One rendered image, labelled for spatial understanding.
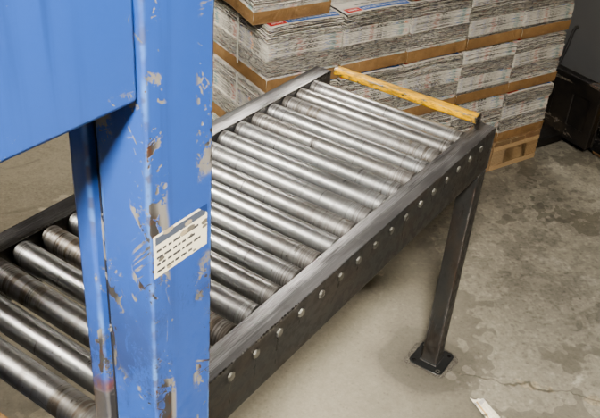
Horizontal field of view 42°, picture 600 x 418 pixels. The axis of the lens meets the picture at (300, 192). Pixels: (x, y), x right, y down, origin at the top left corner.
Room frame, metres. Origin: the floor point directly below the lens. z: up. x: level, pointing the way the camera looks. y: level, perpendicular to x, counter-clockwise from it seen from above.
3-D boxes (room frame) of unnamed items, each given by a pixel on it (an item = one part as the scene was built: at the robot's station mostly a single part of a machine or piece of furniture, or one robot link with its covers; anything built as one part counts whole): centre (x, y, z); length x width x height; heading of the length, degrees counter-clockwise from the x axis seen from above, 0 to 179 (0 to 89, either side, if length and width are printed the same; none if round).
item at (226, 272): (1.19, 0.21, 0.77); 0.47 x 0.05 x 0.05; 58
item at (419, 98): (1.91, -0.26, 0.81); 0.43 x 0.03 x 0.02; 58
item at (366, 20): (2.76, -0.23, 0.42); 1.17 x 0.39 x 0.83; 126
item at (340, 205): (1.47, 0.04, 0.77); 0.47 x 0.05 x 0.05; 58
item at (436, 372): (1.77, -0.45, 0.01); 0.14 x 0.13 x 0.01; 58
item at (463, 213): (1.77, -0.45, 0.34); 0.06 x 0.06 x 0.68; 58
